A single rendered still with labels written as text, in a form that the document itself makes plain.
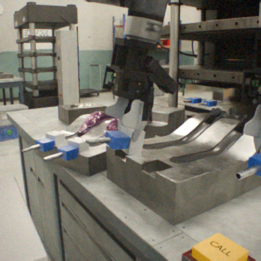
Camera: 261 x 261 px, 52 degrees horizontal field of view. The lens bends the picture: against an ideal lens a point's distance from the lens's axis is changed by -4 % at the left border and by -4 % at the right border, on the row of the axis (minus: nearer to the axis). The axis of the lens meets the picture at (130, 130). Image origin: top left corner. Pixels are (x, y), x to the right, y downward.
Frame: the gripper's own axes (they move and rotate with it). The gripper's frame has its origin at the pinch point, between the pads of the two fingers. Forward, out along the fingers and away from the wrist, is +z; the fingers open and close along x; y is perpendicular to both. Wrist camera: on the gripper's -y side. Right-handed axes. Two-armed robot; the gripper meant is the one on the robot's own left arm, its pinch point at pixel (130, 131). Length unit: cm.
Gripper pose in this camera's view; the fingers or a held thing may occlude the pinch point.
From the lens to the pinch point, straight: 63.7
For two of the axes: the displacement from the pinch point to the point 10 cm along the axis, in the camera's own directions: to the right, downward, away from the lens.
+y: -8.2, 0.0, -5.7
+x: 5.3, 3.5, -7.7
